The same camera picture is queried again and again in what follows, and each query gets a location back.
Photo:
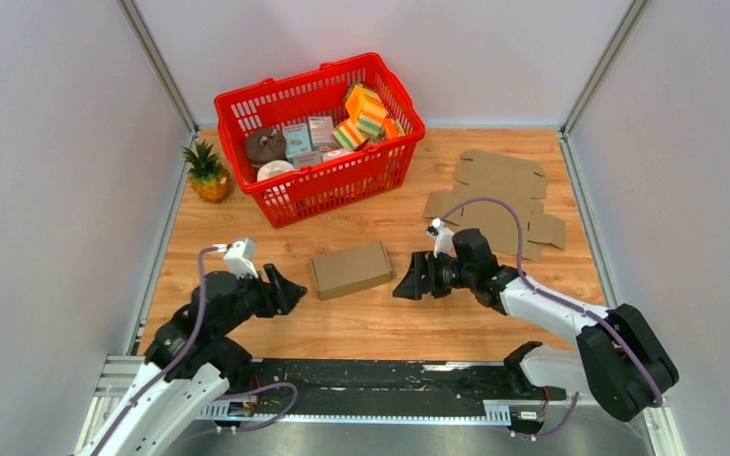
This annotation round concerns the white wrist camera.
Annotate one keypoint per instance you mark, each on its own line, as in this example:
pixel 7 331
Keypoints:
pixel 238 256
pixel 442 236

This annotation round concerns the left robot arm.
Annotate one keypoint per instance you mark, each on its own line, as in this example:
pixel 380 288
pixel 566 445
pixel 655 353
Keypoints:
pixel 188 352

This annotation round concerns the grey small box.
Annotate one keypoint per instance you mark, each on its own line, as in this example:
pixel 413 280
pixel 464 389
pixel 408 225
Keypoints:
pixel 321 129

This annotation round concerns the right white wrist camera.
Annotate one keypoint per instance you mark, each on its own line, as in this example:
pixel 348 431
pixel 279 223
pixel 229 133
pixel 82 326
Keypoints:
pixel 442 236

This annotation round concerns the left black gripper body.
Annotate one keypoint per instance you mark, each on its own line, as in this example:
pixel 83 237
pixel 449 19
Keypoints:
pixel 263 301

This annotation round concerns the brown round item in basket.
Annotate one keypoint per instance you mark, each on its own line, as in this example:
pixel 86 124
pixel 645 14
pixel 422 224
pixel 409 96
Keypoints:
pixel 265 145

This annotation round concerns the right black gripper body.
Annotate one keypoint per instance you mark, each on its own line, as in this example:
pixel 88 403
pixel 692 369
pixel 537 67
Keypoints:
pixel 448 275

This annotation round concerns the brown cardboard box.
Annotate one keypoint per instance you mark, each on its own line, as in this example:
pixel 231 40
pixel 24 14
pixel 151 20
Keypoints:
pixel 351 270

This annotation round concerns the striped sponge lower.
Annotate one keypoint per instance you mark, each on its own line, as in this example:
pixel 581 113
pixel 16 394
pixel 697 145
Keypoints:
pixel 348 136

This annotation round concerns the orange sponge right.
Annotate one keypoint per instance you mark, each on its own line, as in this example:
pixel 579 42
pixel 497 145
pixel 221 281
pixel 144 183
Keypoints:
pixel 392 129

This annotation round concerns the white round tin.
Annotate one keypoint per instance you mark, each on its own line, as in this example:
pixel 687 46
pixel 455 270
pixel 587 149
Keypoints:
pixel 273 169

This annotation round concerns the small pineapple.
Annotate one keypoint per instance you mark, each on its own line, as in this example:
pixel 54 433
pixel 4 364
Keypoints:
pixel 207 176

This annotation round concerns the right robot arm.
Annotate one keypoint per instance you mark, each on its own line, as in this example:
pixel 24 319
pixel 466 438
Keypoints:
pixel 616 357

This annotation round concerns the red plastic shopping basket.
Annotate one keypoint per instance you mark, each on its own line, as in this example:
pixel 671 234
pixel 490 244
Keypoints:
pixel 311 190

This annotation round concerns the teal small box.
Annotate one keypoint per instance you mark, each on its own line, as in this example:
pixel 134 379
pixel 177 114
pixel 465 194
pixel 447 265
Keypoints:
pixel 297 140

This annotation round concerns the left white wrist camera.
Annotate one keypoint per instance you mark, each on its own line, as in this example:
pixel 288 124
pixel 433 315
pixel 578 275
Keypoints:
pixel 238 256

